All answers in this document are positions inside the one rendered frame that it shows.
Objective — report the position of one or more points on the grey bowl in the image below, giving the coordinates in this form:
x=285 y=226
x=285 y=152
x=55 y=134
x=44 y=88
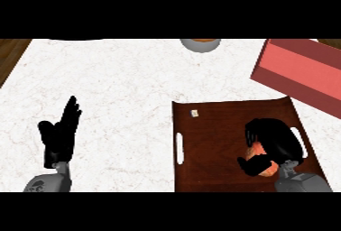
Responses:
x=201 y=45

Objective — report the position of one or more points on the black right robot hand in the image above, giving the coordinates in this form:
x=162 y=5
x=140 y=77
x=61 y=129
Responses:
x=278 y=141

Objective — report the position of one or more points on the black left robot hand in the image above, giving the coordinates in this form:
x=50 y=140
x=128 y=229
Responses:
x=59 y=140

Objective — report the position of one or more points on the dark brown wooden tray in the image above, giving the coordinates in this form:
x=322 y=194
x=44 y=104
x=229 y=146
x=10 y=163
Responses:
x=221 y=144

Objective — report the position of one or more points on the orange squash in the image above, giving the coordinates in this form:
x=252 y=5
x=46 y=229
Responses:
x=261 y=162

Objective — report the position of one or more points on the red cardboard box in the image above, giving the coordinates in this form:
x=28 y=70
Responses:
x=301 y=72

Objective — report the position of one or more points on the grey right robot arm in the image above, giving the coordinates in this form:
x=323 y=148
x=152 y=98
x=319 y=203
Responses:
x=298 y=179

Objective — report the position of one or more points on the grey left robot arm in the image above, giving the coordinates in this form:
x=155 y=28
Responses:
x=49 y=179

